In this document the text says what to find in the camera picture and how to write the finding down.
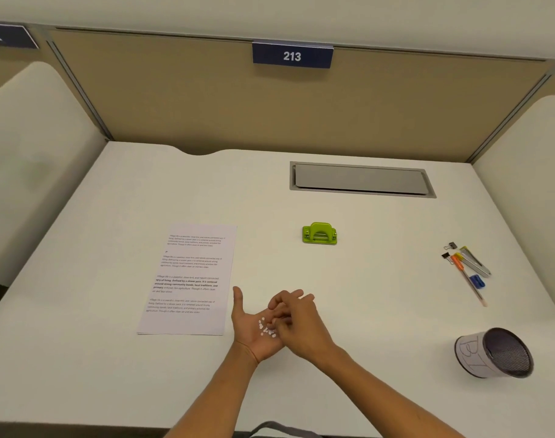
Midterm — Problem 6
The person's right hand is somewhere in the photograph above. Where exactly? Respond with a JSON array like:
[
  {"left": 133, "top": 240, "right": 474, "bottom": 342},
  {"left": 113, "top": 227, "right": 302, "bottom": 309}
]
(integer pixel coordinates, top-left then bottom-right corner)
[{"left": 265, "top": 301, "right": 339, "bottom": 363}]

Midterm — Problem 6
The person's left hand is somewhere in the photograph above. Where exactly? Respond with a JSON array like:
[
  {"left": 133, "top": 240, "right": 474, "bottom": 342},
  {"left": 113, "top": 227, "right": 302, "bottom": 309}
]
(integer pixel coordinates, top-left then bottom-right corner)
[{"left": 231, "top": 287, "right": 315, "bottom": 363}]

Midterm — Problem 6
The person's right forearm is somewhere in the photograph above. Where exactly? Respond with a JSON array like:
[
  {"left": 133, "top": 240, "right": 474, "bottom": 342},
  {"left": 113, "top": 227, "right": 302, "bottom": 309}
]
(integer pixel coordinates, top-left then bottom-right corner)
[{"left": 305, "top": 344, "right": 466, "bottom": 438}]

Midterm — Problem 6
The person's left forearm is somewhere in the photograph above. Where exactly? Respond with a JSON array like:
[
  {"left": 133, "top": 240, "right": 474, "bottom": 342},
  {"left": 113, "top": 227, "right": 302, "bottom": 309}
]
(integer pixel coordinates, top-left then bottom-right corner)
[{"left": 165, "top": 341, "right": 261, "bottom": 438}]

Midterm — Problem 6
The printed white paper sheet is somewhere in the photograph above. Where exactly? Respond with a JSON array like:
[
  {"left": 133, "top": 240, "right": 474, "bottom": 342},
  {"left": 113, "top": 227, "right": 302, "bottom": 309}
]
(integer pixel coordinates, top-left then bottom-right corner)
[{"left": 136, "top": 223, "right": 238, "bottom": 336}]

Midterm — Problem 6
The green hole punch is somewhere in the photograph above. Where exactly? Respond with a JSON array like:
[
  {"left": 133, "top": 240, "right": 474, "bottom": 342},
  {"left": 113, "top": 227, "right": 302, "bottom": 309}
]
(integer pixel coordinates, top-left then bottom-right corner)
[{"left": 302, "top": 222, "right": 338, "bottom": 246}]

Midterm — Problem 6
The grey garment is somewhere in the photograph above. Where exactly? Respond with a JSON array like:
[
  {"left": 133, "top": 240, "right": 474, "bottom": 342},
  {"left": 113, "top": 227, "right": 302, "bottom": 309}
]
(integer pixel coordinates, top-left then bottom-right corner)
[{"left": 247, "top": 421, "right": 325, "bottom": 438}]

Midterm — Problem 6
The beige divider panel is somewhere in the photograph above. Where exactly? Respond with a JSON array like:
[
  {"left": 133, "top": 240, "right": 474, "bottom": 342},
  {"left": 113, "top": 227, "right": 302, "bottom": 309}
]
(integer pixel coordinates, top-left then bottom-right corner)
[{"left": 50, "top": 29, "right": 555, "bottom": 165}]

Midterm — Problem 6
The pink pen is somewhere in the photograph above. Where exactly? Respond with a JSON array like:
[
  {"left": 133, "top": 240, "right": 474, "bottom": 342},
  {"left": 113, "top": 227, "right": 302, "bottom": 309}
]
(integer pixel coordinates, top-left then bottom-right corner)
[{"left": 455, "top": 256, "right": 488, "bottom": 308}]

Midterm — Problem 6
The mesh pen cup paper label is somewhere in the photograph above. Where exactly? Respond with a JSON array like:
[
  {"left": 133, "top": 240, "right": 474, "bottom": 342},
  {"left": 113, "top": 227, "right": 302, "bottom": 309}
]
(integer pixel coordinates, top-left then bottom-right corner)
[{"left": 455, "top": 327, "right": 535, "bottom": 379}]

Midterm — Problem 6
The white side partition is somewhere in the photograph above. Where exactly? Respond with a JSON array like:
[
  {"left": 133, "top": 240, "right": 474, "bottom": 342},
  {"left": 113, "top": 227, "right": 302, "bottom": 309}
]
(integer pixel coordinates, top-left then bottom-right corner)
[
  {"left": 0, "top": 61, "right": 109, "bottom": 289},
  {"left": 471, "top": 96, "right": 555, "bottom": 325}
]

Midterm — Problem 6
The blue desk number sign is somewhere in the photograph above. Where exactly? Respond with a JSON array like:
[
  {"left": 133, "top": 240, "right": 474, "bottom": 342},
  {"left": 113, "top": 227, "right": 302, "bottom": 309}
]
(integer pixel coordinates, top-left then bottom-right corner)
[
  {"left": 252, "top": 41, "right": 334, "bottom": 69},
  {"left": 0, "top": 23, "right": 40, "bottom": 50}
]

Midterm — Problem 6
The grey cable tray cover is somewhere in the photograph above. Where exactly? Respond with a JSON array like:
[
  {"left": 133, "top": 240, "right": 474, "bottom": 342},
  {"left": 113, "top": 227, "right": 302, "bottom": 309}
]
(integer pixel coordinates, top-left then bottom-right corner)
[{"left": 290, "top": 161, "right": 437, "bottom": 199}]

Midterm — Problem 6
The grey metal partition post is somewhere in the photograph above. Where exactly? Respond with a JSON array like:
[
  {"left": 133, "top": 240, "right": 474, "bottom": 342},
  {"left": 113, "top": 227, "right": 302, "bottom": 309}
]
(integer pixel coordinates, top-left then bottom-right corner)
[
  {"left": 468, "top": 70, "right": 555, "bottom": 165},
  {"left": 44, "top": 38, "right": 115, "bottom": 141}
]

